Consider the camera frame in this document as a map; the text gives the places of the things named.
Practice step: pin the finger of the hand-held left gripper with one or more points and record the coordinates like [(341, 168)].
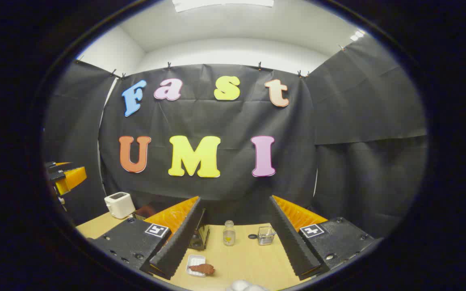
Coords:
[(71, 178)]

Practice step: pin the black backdrop cloth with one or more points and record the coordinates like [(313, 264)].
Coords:
[(225, 117)]

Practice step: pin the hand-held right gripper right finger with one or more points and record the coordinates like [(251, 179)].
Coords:
[(293, 246)]

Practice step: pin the black electric oven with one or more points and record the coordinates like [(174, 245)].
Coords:
[(198, 240)]

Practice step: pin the ceiling light panel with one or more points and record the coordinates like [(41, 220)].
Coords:
[(223, 4)]

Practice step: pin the brown meat piece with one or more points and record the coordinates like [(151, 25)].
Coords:
[(202, 268)]

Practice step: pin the white rectangular tray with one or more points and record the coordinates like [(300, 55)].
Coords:
[(194, 259)]

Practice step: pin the clear glass cup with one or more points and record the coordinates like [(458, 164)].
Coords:
[(265, 236)]

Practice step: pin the white toaster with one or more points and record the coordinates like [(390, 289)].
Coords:
[(119, 205)]

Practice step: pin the clear glass bottle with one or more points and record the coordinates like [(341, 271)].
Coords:
[(228, 234)]

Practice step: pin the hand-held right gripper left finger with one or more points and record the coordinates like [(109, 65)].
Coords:
[(180, 246)]

